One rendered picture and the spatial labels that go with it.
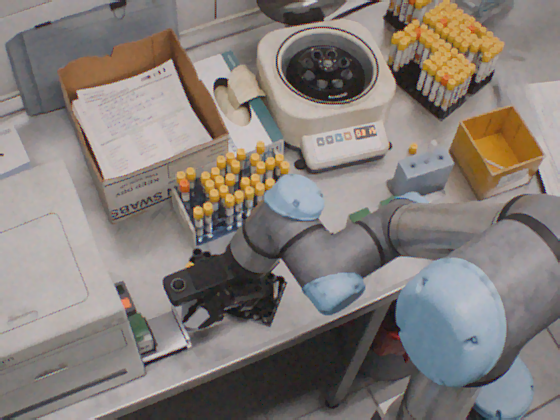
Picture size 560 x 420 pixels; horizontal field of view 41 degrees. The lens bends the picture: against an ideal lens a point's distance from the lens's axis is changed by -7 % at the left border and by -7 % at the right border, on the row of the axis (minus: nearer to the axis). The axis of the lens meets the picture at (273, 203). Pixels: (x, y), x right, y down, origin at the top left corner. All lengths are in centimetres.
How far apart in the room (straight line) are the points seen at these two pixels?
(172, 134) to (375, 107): 38
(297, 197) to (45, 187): 37
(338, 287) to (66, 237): 39
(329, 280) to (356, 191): 47
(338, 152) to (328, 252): 46
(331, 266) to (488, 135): 67
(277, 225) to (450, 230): 26
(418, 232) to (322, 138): 53
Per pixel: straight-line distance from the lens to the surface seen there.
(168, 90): 156
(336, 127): 152
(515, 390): 115
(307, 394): 227
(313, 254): 108
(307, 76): 153
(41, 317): 109
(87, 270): 111
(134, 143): 150
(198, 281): 120
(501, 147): 165
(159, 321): 135
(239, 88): 152
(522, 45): 187
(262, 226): 112
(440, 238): 98
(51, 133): 162
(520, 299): 73
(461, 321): 70
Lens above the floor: 216
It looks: 60 degrees down
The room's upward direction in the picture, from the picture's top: 6 degrees clockwise
